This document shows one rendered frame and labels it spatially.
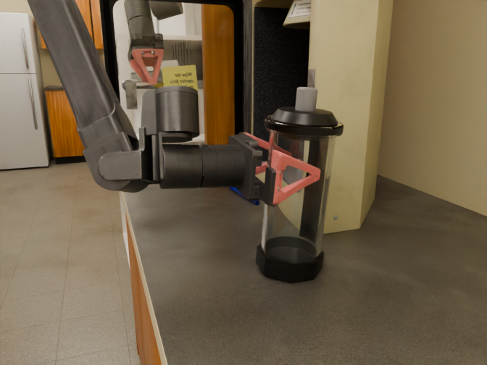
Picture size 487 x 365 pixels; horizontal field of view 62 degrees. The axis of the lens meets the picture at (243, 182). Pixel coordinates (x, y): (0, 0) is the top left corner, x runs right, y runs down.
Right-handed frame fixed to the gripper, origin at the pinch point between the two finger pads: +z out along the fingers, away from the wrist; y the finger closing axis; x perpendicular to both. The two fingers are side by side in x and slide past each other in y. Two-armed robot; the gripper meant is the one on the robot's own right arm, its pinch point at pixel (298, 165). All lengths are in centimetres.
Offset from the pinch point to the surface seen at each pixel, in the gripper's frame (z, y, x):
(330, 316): -0.1, -13.4, 15.9
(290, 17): 7.5, 24.5, -21.8
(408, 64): 49, 40, -16
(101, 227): -28, 266, 124
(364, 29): 15.0, 11.3, -20.1
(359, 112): 16.3, 10.8, -6.4
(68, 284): -47, 180, 122
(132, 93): -20.4, 37.0, -5.3
